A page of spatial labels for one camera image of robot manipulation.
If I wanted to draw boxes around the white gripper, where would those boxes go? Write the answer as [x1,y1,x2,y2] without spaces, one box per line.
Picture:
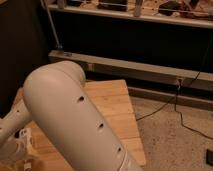
[0,128,34,170]

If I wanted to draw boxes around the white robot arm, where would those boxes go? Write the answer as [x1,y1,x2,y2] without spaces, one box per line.
[0,61,142,171]

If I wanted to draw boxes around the metal pole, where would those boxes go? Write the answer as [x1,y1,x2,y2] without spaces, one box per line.
[43,0,63,50]

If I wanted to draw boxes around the black box on floor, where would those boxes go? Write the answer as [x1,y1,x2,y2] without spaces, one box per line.
[206,149,213,166]

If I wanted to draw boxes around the black cable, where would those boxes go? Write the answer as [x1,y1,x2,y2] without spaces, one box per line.
[135,33,213,141]

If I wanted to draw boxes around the metal shelf rail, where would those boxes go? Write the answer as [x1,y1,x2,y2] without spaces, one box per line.
[47,4,213,29]

